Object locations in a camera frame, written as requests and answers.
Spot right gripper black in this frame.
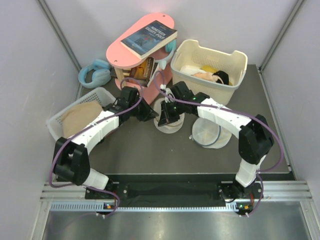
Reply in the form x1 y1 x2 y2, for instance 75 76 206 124
158 100 185 128

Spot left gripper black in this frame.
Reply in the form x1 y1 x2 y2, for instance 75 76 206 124
128 96 159 123

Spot beige trim mesh laundry bag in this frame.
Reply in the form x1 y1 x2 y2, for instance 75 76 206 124
153 97 185 134

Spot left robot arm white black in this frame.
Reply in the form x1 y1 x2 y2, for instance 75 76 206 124
50 86 159 199

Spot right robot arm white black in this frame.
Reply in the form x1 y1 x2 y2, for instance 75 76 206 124
157 81 274 199

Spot grey trim mesh laundry bag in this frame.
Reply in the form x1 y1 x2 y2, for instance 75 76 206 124
189 117 232 149

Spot cream plastic laundry basket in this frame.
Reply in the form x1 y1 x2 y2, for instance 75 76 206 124
170 39 248 106

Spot pink two-tier shelf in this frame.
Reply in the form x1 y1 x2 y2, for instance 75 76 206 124
105 12 176 105

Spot brown orange book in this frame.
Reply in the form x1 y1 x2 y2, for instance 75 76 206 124
123 57 159 87

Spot white plastic perforated basket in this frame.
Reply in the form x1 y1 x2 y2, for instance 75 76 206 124
47 87 116 140

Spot clothes pile in cream basket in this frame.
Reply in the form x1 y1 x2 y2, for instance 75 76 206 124
180 65 233 86

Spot blue headphones on floor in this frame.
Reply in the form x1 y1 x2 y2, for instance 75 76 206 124
78 59 112 89

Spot beige folded cloth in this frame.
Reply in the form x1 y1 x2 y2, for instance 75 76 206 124
61 100 103 138

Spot dark blue paperback book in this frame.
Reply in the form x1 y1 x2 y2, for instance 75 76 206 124
120 20 178 60

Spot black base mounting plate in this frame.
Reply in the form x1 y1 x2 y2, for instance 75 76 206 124
84 172 266 201

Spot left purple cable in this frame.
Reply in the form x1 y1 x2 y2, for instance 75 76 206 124
48 77 145 219

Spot purple cable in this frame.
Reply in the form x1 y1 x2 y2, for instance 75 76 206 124
153 69 285 219
48 77 145 219

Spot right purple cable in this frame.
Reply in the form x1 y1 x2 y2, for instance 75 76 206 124
153 69 285 219

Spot grey slotted cable duct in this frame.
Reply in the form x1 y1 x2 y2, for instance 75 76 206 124
49 201 253 213

